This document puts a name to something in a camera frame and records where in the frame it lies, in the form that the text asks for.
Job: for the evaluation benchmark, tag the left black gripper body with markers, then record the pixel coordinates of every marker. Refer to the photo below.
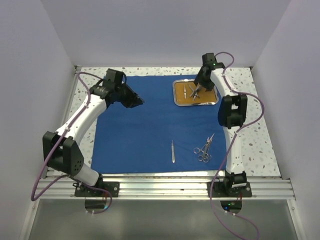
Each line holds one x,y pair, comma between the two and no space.
121,95

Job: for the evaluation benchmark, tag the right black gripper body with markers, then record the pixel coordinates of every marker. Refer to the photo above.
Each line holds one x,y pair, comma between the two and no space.
204,80

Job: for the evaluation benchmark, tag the steel tray with orange mat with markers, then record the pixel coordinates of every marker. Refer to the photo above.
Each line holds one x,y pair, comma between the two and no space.
205,97

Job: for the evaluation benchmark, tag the blue surgical drape cloth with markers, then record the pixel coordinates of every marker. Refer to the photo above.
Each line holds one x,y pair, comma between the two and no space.
138,140

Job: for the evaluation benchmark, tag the steel scalpel handle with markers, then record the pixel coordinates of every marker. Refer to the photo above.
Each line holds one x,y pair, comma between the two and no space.
173,152
194,92
199,87

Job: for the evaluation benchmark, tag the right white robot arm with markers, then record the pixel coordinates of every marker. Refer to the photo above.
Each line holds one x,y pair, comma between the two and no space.
231,116

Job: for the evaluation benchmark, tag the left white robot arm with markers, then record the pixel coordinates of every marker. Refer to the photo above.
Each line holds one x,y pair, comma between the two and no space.
61,149

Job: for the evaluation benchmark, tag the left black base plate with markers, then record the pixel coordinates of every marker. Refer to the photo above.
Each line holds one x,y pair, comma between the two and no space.
100,189

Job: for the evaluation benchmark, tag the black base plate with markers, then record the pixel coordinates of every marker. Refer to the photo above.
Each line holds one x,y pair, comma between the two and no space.
100,189
230,186

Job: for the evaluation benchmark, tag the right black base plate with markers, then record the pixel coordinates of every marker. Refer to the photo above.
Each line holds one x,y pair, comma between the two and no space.
230,186

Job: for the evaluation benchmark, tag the aluminium mounting rail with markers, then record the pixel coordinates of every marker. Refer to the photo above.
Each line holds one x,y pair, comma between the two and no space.
192,187

